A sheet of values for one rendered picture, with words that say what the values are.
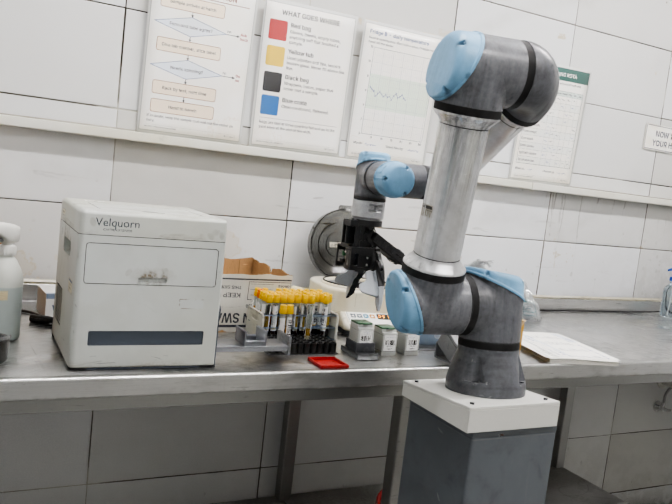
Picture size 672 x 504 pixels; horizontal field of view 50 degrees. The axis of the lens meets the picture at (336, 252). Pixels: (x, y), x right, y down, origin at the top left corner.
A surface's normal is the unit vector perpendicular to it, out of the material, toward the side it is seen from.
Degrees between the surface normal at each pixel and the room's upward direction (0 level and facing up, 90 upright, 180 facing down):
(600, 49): 90
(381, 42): 94
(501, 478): 90
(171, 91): 92
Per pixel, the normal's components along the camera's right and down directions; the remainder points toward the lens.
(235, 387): 0.46, 0.15
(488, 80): 0.22, 0.36
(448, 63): -0.91, -0.18
